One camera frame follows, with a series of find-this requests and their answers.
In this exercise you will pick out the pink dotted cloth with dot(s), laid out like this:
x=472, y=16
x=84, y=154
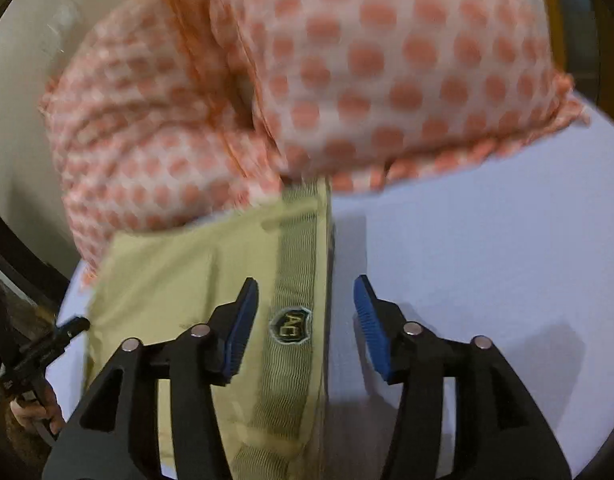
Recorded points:
x=337, y=70

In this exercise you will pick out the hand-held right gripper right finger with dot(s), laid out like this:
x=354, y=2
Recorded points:
x=373, y=331

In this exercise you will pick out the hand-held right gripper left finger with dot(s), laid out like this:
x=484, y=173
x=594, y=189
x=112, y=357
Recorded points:
x=240, y=329

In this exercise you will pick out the yellow pants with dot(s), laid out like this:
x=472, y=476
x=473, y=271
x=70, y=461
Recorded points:
x=197, y=270

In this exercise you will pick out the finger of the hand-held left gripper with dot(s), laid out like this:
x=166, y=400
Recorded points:
x=62, y=332

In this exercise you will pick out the person's left hand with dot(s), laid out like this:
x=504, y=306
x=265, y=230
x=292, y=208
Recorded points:
x=34, y=412

